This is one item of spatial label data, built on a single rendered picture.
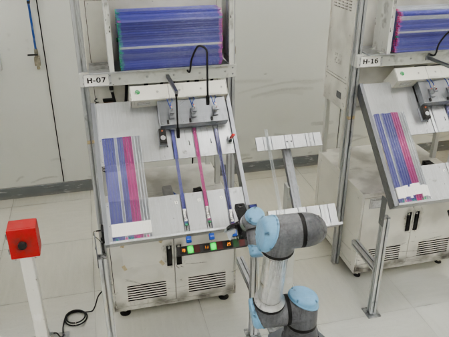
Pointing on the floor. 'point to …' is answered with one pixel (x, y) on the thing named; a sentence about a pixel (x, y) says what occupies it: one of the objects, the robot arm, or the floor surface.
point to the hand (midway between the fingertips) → (238, 229)
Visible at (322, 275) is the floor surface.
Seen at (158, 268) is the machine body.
